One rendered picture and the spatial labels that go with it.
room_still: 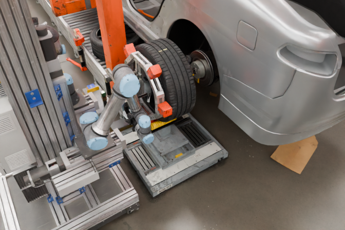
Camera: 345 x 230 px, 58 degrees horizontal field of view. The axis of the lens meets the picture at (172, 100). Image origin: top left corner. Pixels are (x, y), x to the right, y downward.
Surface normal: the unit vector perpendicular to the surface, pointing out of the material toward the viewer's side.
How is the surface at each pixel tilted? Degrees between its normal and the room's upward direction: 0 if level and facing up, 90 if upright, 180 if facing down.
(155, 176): 0
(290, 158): 1
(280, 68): 90
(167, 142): 0
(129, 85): 84
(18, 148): 90
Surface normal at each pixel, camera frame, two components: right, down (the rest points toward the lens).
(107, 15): 0.53, 0.55
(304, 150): -0.02, -0.74
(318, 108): 0.16, 0.65
